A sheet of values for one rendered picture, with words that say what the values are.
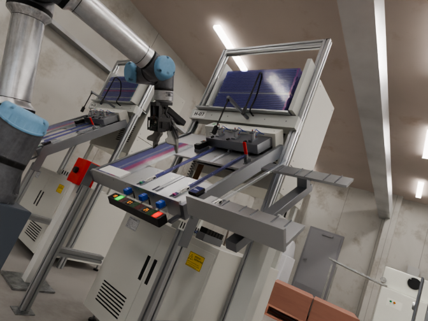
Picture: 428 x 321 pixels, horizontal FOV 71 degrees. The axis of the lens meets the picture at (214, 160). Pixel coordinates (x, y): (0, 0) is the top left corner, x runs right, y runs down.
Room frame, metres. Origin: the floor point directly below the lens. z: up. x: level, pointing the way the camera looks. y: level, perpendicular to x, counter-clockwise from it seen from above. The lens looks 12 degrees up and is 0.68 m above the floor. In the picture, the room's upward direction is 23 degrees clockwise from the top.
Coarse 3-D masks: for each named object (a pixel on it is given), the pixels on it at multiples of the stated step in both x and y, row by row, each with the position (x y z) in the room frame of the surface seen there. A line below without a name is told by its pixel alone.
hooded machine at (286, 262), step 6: (288, 246) 7.31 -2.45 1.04; (294, 246) 7.52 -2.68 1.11; (288, 252) 7.31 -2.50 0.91; (282, 258) 7.26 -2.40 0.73; (288, 258) 7.31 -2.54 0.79; (282, 264) 7.23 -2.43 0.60; (288, 264) 7.41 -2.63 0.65; (282, 270) 7.23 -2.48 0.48; (288, 270) 7.50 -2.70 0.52; (282, 276) 7.33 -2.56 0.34; (288, 276) 7.61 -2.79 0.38
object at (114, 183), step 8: (96, 176) 1.52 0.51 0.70; (104, 176) 1.45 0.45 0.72; (112, 176) 1.40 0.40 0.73; (104, 184) 1.49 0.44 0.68; (112, 184) 1.43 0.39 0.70; (120, 184) 1.37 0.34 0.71; (128, 184) 1.31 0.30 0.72; (136, 184) 1.28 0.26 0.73; (120, 192) 1.40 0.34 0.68; (136, 192) 1.29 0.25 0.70; (144, 192) 1.25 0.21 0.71; (152, 192) 1.20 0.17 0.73; (152, 200) 1.22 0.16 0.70; (168, 200) 1.14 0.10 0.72; (176, 200) 1.11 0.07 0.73; (168, 208) 1.17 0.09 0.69; (176, 208) 1.12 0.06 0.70
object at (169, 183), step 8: (144, 168) 1.49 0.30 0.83; (152, 168) 1.48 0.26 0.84; (128, 176) 1.43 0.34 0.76; (136, 176) 1.42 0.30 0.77; (144, 176) 1.40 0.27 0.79; (160, 176) 1.37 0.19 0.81; (168, 176) 1.36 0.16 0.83; (176, 176) 1.35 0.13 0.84; (184, 176) 1.33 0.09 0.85; (144, 184) 1.32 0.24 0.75; (152, 184) 1.31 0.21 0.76; (160, 184) 1.30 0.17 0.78; (168, 184) 1.29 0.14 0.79; (176, 184) 1.28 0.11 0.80; (184, 184) 1.26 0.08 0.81; (200, 184) 1.24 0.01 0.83; (208, 184) 1.23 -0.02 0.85; (160, 192) 1.23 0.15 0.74; (168, 192) 1.22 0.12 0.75; (184, 192) 1.20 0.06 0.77; (184, 200) 1.14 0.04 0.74
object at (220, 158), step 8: (184, 136) 1.88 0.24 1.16; (192, 136) 1.86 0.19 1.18; (200, 136) 1.83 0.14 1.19; (192, 144) 1.72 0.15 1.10; (184, 152) 1.61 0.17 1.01; (192, 152) 1.60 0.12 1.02; (216, 152) 1.54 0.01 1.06; (224, 152) 1.52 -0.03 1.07; (232, 152) 1.51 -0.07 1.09; (240, 152) 1.49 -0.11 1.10; (200, 160) 1.49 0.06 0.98; (208, 160) 1.46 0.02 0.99; (216, 160) 1.44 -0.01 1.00; (224, 160) 1.43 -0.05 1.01; (240, 160) 1.40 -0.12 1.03; (232, 168) 1.35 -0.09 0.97
